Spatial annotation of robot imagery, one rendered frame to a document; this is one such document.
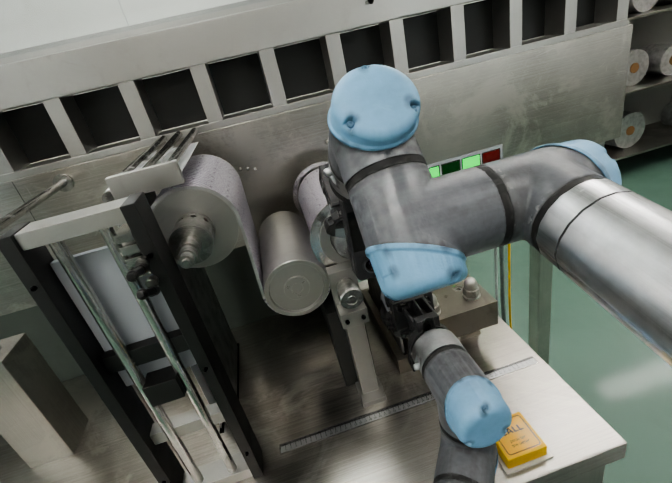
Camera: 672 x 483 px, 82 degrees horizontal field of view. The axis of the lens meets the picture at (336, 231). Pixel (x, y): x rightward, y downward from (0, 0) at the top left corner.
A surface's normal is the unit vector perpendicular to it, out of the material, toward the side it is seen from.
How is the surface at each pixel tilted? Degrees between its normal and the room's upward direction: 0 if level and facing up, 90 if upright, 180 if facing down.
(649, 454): 0
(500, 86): 90
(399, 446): 0
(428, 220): 54
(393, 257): 63
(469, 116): 90
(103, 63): 90
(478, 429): 90
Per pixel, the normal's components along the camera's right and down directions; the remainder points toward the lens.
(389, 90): 0.04, -0.26
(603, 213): -0.56, -0.62
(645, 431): -0.21, -0.88
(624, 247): -0.80, -0.37
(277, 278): 0.22, 0.39
